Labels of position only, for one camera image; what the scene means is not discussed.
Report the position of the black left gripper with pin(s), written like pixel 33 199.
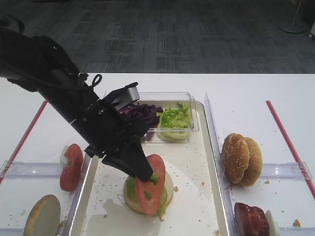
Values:
pixel 115 136

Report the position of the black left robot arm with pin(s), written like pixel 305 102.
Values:
pixel 39 64

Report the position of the green lettuce leaf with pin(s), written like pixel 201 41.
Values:
pixel 149 198

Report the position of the remaining tomato slice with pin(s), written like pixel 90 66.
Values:
pixel 71 173

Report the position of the shredded green lettuce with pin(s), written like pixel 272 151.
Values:
pixel 175 118

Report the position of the brown meat patty stack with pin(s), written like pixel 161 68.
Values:
pixel 251 220

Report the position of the bun bottom on tray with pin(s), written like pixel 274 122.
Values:
pixel 131 199

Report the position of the shredded purple cabbage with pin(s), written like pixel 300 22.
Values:
pixel 149 113

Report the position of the clear plastic container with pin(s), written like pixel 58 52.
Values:
pixel 166 100

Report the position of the white pusher block left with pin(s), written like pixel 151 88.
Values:
pixel 63 158

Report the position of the white parchment paper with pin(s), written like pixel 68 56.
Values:
pixel 191 211

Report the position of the metal serving tray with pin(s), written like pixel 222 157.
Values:
pixel 195 164

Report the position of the bun bottom standing left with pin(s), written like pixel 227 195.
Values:
pixel 44 218

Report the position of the sesame bun top, outer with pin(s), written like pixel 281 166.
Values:
pixel 235 157

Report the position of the sesame bun , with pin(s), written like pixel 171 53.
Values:
pixel 235 157
pixel 253 172

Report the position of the sesame bun top, inner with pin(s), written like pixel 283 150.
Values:
pixel 253 172

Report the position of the white pusher block patty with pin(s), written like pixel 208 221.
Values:
pixel 274 229

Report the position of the white stand base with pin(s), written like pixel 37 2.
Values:
pixel 295 27

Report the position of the clear left long rail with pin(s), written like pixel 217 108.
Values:
pixel 77 211

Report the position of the clear long rail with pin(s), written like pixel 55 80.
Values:
pixel 77 211
pixel 230 224

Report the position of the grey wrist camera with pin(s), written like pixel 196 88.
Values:
pixel 122 97

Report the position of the left red rail strip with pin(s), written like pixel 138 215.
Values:
pixel 22 140

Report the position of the red rail strip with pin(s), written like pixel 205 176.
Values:
pixel 292 148
pixel 22 140

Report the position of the clear left upper divider rail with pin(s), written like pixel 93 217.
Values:
pixel 18 169

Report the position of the clear divider rail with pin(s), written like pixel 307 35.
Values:
pixel 18 169
pixel 293 170

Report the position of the clear right long rail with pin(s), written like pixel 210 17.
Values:
pixel 230 224

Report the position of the right red rail strip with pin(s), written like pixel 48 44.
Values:
pixel 292 148

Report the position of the clear right upper divider rail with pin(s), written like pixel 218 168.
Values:
pixel 293 170

